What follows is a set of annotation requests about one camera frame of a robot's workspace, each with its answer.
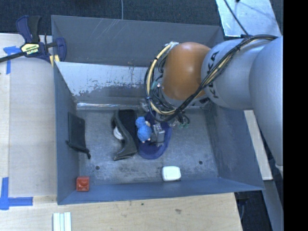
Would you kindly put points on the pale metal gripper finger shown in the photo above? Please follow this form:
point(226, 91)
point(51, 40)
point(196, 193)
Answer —
point(160, 136)
point(157, 127)

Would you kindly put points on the blue fuzzy toy figure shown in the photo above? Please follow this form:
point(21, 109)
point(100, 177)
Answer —
point(144, 132)

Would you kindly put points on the dark blue round disc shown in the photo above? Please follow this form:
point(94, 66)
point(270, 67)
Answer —
point(151, 151)

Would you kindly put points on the grey metal bin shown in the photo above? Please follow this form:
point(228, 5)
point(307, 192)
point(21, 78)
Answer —
point(192, 153)

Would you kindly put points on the white rounded box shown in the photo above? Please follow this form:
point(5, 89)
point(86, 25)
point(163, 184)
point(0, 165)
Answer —
point(171, 173)

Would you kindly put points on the white round object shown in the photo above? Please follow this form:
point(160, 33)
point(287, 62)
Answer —
point(118, 133)

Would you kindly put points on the black cloth pouch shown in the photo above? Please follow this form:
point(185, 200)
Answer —
point(77, 131)

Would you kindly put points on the red square block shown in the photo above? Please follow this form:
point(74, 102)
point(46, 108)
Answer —
point(83, 183)

